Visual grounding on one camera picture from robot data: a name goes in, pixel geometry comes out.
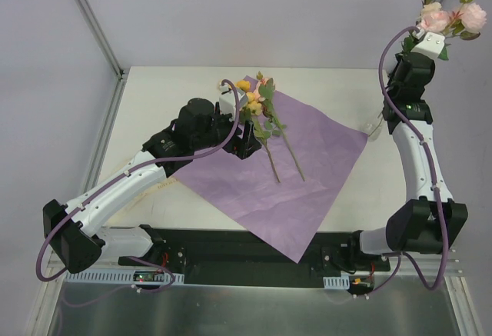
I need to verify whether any yellow and pink flower bunch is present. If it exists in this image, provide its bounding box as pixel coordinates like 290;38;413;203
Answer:
218;79;281;183

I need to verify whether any pink and purple wrapping paper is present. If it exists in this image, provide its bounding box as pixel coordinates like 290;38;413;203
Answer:
168;71;367;262

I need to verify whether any green leafy stem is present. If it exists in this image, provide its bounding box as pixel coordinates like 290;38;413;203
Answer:
254;72;306;181

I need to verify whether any cream printed ribbon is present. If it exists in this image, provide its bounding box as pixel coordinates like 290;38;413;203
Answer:
112;161;178;201

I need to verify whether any pink peony stem spray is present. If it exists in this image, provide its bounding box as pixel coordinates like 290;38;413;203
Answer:
399;0;487;61

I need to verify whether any cream rose stem spray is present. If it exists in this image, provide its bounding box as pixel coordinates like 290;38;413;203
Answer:
420;0;442;16

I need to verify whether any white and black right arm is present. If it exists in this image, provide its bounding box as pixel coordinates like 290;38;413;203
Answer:
346;52;468;271

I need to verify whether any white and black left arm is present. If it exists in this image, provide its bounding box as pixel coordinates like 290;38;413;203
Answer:
42;93;261;274

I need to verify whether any clear glass vase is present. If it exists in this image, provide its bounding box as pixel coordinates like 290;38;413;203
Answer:
361;111;384;141

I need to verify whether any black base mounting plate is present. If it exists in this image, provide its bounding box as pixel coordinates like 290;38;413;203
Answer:
142;225;390;288

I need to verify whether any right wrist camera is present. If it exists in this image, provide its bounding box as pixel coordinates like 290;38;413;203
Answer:
411;32;445;60

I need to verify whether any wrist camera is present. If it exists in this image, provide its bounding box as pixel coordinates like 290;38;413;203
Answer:
411;32;445;60
218;89;248;121

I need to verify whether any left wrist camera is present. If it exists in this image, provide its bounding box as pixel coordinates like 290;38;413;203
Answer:
218;89;248;121

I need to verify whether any aluminium frame post left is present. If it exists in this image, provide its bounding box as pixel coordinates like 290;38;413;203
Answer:
58;0;128;80

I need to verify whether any white slotted cable duct right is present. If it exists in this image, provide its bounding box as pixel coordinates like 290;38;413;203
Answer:
322;274;373;291

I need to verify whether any white slotted cable duct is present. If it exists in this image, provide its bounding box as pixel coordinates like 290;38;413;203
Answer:
322;274;373;291
65;269;185;286

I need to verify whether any white slotted cable duct left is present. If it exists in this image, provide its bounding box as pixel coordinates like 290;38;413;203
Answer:
65;269;185;286

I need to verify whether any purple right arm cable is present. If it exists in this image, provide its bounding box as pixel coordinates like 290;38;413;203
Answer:
330;24;451;304

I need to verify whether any aluminium front rail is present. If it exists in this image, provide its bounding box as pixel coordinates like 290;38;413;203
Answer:
48;237;465;275

